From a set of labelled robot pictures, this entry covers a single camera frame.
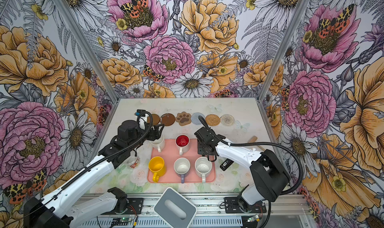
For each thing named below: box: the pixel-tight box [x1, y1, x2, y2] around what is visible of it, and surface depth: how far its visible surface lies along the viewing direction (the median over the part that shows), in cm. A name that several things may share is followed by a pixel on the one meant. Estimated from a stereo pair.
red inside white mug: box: [175, 134, 190, 156], surface depth 91 cm
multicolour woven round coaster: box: [220, 114, 235, 126], surface depth 111 cm
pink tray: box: [147, 139, 216, 183], surface depth 87 cm
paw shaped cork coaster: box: [175, 111, 192, 126], surface depth 111 cm
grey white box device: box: [154, 187, 197, 228], surface depth 71 cm
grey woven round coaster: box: [191, 112, 205, 125], surface depth 114 cm
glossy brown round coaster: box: [160, 113, 176, 127], surface depth 111 cm
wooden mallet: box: [248, 135, 258, 143], surface depth 99 cm
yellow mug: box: [148, 156, 166, 183], surface depth 81 cm
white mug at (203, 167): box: [194, 156, 213, 183], surface depth 81 cm
